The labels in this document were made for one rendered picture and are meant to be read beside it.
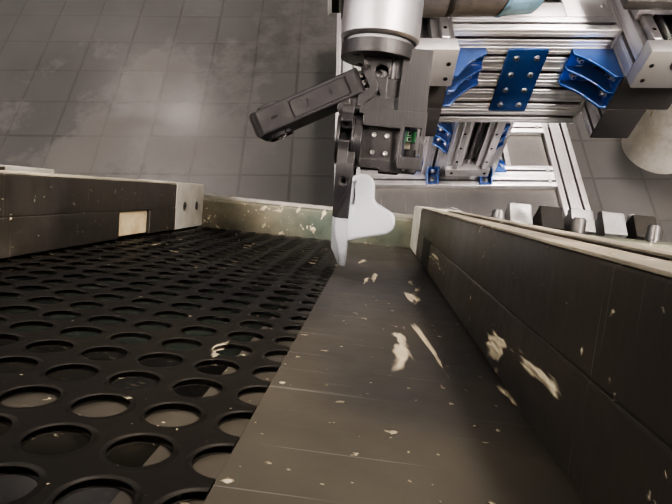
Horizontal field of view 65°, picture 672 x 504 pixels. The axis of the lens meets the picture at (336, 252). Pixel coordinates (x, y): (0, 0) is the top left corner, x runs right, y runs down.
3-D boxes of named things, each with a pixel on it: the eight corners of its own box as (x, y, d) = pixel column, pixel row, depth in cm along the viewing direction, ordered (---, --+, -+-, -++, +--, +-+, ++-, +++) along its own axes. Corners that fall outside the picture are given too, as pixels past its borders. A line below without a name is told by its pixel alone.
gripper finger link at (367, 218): (389, 275, 50) (400, 176, 49) (326, 268, 50) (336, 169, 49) (388, 270, 53) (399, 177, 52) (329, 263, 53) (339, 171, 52)
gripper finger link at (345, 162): (347, 219, 48) (357, 121, 47) (330, 217, 48) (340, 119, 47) (350, 217, 53) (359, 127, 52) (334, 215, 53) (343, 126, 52)
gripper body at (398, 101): (420, 178, 48) (436, 40, 46) (325, 168, 48) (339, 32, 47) (414, 180, 55) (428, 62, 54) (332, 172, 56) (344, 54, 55)
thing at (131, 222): (146, 232, 71) (147, 210, 70) (117, 237, 63) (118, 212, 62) (124, 230, 71) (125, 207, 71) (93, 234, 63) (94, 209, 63)
